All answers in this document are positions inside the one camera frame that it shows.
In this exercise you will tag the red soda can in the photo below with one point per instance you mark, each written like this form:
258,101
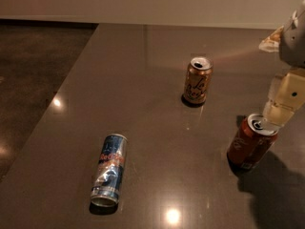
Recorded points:
251,142

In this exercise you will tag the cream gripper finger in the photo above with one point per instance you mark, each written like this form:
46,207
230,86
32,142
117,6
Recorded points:
285,97
271,43

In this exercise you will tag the blue silver Red Bull can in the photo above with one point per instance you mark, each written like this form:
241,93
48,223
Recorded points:
105,190

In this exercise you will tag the orange LaCroix can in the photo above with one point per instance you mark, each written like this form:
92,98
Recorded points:
198,78

